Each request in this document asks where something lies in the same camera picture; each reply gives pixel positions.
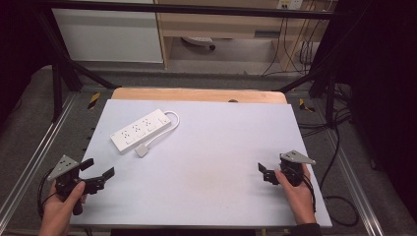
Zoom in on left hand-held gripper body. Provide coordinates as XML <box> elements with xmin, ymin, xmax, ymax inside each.
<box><xmin>47</xmin><ymin>154</ymin><xmax>106</xmax><ymax>216</ymax></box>

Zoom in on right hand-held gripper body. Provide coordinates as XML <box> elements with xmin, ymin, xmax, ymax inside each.
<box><xmin>263</xmin><ymin>149</ymin><xmax>317</xmax><ymax>188</ymax></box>

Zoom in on person's right hand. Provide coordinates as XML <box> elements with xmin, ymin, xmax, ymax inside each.
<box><xmin>274</xmin><ymin>162</ymin><xmax>318</xmax><ymax>226</ymax></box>

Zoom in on person's left hand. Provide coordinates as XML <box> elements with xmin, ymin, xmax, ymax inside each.
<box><xmin>38</xmin><ymin>180</ymin><xmax>89</xmax><ymax>231</ymax></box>

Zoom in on white plug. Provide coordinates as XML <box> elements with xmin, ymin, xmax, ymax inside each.
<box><xmin>134</xmin><ymin>143</ymin><xmax>150</xmax><ymax>158</ymax></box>

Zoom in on white power strip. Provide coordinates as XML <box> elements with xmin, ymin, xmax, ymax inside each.
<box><xmin>109</xmin><ymin>108</ymin><xmax>172</xmax><ymax>155</ymax></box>

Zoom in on light grey table mat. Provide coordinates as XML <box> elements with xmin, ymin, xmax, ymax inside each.
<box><xmin>69</xmin><ymin>98</ymin><xmax>333</xmax><ymax>228</ymax></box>

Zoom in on black metal stand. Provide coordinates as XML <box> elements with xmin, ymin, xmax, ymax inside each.
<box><xmin>32</xmin><ymin>9</ymin><xmax>120</xmax><ymax>123</ymax></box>
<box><xmin>277</xmin><ymin>55</ymin><xmax>340</xmax><ymax>124</ymax></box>

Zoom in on wooden table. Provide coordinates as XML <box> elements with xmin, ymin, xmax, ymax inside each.
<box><xmin>110</xmin><ymin>87</ymin><xmax>288</xmax><ymax>105</ymax></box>

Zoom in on white cabinet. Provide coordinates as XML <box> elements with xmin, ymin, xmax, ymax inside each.
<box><xmin>51</xmin><ymin>0</ymin><xmax>164</xmax><ymax>64</ymax></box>

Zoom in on white chair base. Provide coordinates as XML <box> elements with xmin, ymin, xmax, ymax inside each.
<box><xmin>181</xmin><ymin>35</ymin><xmax>216</xmax><ymax>51</ymax></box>

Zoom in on wooden desk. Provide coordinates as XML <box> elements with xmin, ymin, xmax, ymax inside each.
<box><xmin>153</xmin><ymin>0</ymin><xmax>332</xmax><ymax>70</ymax></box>

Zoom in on black metal crossbar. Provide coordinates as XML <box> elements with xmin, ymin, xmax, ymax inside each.
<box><xmin>35</xmin><ymin>0</ymin><xmax>337</xmax><ymax>20</ymax></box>

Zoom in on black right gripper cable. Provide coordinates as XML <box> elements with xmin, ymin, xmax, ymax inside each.
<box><xmin>301</xmin><ymin>173</ymin><xmax>318</xmax><ymax>213</ymax></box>

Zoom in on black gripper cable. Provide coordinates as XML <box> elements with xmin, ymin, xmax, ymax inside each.
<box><xmin>36</xmin><ymin>167</ymin><xmax>59</xmax><ymax>220</ymax></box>
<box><xmin>301</xmin><ymin>173</ymin><xmax>318</xmax><ymax>213</ymax></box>

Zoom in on aluminium rail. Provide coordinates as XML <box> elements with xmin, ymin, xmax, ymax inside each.
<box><xmin>0</xmin><ymin>92</ymin><xmax>81</xmax><ymax>228</ymax></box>
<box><xmin>323</xmin><ymin>128</ymin><xmax>387</xmax><ymax>236</ymax></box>

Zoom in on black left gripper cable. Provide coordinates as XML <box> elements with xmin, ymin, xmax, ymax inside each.
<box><xmin>36</xmin><ymin>167</ymin><xmax>59</xmax><ymax>220</ymax></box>

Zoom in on long black floor cable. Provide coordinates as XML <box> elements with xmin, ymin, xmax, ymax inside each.
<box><xmin>319</xmin><ymin>126</ymin><xmax>360</xmax><ymax>228</ymax></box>

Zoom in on bundle of black cables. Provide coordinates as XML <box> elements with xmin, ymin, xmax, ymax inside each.
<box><xmin>296</xmin><ymin>83</ymin><xmax>355</xmax><ymax>139</ymax></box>

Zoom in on white power strip cable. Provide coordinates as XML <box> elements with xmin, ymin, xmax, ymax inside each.
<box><xmin>144</xmin><ymin>110</ymin><xmax>181</xmax><ymax>148</ymax></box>

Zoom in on hanging black cables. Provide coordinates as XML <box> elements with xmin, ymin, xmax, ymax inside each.
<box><xmin>261</xmin><ymin>18</ymin><xmax>324</xmax><ymax>77</ymax></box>

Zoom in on white wall socket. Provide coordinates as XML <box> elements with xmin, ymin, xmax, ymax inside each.
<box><xmin>275</xmin><ymin>0</ymin><xmax>304</xmax><ymax>11</ymax></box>

